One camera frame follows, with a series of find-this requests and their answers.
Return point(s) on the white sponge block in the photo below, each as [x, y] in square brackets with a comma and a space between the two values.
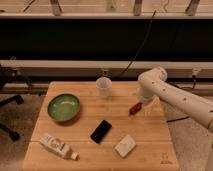
[126, 145]

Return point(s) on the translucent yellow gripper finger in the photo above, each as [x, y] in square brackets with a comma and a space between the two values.
[154, 107]

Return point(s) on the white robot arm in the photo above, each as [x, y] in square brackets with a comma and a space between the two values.
[153, 83]

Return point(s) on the green ceramic bowl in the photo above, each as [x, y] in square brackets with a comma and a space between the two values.
[63, 107]

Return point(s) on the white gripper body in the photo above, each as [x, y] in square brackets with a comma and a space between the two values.
[145, 95]

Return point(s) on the black smartphone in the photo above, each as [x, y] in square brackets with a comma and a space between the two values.
[100, 131]

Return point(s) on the white plastic bottle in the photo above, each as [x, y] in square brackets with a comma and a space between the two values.
[58, 147]

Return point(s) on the white ceramic cup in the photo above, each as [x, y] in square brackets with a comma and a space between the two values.
[103, 85]

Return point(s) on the red chili pepper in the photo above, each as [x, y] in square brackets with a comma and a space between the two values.
[136, 108]

